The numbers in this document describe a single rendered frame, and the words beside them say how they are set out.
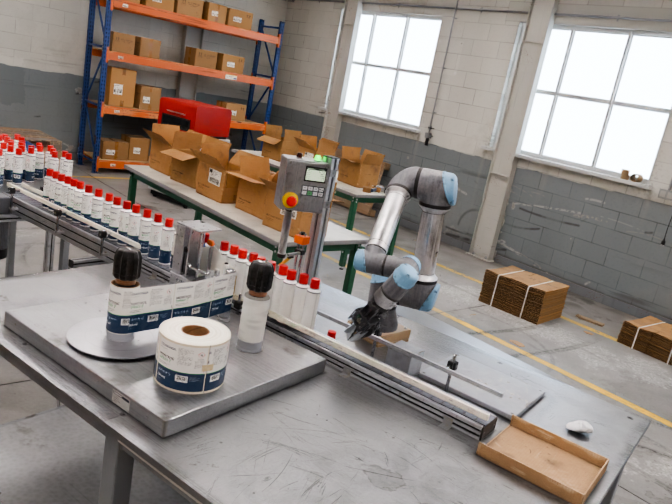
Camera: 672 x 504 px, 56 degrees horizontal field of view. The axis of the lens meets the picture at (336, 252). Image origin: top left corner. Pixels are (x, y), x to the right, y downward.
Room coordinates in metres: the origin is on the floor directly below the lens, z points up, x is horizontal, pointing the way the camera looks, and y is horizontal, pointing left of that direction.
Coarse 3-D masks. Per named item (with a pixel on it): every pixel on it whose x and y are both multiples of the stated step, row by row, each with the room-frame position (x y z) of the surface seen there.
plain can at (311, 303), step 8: (312, 280) 2.16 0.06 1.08; (312, 288) 2.16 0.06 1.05; (312, 296) 2.15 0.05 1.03; (304, 304) 2.16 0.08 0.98; (312, 304) 2.15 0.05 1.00; (304, 312) 2.15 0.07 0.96; (312, 312) 2.15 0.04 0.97; (304, 320) 2.15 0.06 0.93; (312, 320) 2.15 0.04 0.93; (312, 328) 2.16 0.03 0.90
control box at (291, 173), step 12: (288, 156) 2.32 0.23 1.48; (288, 168) 2.27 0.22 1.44; (300, 168) 2.29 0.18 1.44; (288, 180) 2.28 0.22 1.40; (300, 180) 2.29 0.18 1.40; (276, 192) 2.34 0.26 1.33; (288, 192) 2.28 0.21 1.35; (300, 192) 2.29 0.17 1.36; (324, 192) 2.33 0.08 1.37; (276, 204) 2.32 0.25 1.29; (300, 204) 2.30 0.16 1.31; (312, 204) 2.31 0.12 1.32
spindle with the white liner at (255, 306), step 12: (252, 264) 1.92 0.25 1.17; (264, 264) 1.92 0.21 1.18; (252, 276) 1.91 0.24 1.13; (264, 276) 1.91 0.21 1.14; (252, 288) 1.91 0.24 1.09; (264, 288) 1.91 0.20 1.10; (252, 300) 1.90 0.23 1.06; (264, 300) 1.91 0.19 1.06; (252, 312) 1.90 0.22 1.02; (264, 312) 1.92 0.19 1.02; (240, 324) 1.92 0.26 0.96; (252, 324) 1.90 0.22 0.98; (264, 324) 1.93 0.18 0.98; (240, 336) 1.91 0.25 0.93; (252, 336) 1.90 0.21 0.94; (240, 348) 1.90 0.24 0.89; (252, 348) 1.90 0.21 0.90
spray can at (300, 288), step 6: (300, 276) 2.19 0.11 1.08; (306, 276) 2.18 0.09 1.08; (300, 282) 2.19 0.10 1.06; (306, 282) 2.19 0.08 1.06; (300, 288) 2.17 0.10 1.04; (306, 288) 2.18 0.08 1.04; (294, 294) 2.19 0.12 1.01; (300, 294) 2.17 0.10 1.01; (294, 300) 2.18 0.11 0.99; (300, 300) 2.17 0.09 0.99; (294, 306) 2.18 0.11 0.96; (300, 306) 2.17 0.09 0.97; (294, 312) 2.18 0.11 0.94; (300, 312) 2.18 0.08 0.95; (294, 318) 2.17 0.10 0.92; (300, 318) 2.18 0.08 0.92
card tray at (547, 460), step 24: (504, 432) 1.79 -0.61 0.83; (528, 432) 1.81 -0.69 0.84; (480, 456) 1.62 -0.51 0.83; (504, 456) 1.59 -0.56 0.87; (528, 456) 1.67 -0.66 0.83; (552, 456) 1.70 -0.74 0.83; (576, 456) 1.72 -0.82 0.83; (600, 456) 1.69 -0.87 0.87; (528, 480) 1.54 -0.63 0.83; (552, 480) 1.51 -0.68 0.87; (576, 480) 1.59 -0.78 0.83
